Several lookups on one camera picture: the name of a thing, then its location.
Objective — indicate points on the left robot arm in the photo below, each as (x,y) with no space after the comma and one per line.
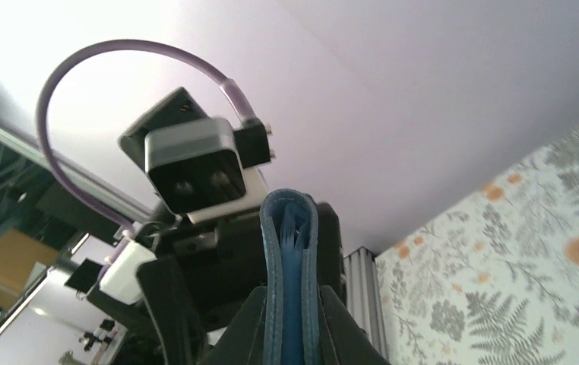
(128,330)

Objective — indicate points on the floral table mat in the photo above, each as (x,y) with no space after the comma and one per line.
(495,278)

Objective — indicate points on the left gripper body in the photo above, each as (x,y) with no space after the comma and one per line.
(199,281)

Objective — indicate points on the teal leather card holder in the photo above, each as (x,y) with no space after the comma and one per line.
(289,229)

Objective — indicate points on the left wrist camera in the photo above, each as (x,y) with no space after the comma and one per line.
(201,167)

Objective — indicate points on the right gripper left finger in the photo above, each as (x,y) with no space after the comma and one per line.
(242,343)

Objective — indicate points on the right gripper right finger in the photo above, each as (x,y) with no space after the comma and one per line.
(342,341)

